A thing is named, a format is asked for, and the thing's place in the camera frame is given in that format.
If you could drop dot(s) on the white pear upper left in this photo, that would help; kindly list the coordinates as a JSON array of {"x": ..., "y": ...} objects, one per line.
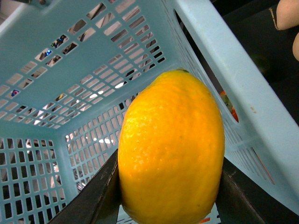
[{"x": 287, "y": 14}]

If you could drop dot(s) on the orange persimmon green calyx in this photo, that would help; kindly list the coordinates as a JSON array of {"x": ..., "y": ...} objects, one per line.
[{"x": 229, "y": 105}]

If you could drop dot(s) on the white pear lower left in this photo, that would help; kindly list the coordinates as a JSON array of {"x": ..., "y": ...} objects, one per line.
[{"x": 295, "y": 47}]

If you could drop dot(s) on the white pear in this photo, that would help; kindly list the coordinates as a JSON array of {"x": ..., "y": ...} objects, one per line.
[
  {"x": 295, "y": 47},
  {"x": 287, "y": 14}
]

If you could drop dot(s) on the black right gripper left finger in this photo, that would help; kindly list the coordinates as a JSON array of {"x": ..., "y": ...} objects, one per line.
[{"x": 98, "y": 202}]

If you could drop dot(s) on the light blue plastic basket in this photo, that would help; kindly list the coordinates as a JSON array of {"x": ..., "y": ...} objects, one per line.
[{"x": 69, "y": 70}]

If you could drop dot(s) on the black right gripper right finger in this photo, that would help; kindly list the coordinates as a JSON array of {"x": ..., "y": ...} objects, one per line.
[{"x": 242, "y": 201}]

